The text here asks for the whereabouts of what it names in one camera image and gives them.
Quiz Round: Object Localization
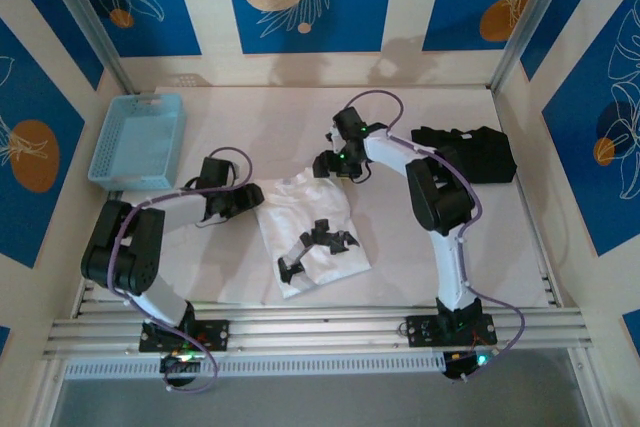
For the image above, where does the aluminium rail frame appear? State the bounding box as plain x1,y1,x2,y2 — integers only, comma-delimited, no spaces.
42,304,594,361

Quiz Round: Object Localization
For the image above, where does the aluminium corner post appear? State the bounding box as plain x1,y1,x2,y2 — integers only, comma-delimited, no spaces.
37,0,136,96
488,0,574,93

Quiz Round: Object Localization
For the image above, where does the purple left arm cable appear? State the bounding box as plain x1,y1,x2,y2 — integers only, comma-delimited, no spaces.
107,146,253,393

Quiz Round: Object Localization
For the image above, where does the white t-shirt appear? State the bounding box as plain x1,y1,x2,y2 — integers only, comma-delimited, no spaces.
254,172,374,301

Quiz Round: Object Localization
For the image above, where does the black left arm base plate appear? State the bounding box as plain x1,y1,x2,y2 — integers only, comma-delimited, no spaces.
138,319,231,353

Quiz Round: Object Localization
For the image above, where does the light blue plastic basket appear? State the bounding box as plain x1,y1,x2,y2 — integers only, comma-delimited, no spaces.
88,92,188,191

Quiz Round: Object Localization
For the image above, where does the pale table cover sheet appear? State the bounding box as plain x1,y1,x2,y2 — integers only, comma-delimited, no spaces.
106,85,560,308

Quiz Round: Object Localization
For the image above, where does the black controller board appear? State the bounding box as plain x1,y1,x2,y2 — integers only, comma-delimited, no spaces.
159,351,206,388
442,349,501,383

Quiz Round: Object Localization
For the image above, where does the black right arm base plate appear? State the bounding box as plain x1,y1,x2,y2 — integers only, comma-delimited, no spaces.
405,314,499,348

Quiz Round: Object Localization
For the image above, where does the black left controller board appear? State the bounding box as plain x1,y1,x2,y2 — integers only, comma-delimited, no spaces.
159,351,206,388

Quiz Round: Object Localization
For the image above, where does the black right controller board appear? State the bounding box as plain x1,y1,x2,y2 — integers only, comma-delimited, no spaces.
442,349,501,383

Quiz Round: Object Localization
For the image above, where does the folded black t-shirt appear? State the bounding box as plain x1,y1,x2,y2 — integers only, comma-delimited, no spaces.
410,125,517,185

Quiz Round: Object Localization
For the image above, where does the white slotted cable duct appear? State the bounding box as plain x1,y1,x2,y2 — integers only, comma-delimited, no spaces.
64,352,446,381

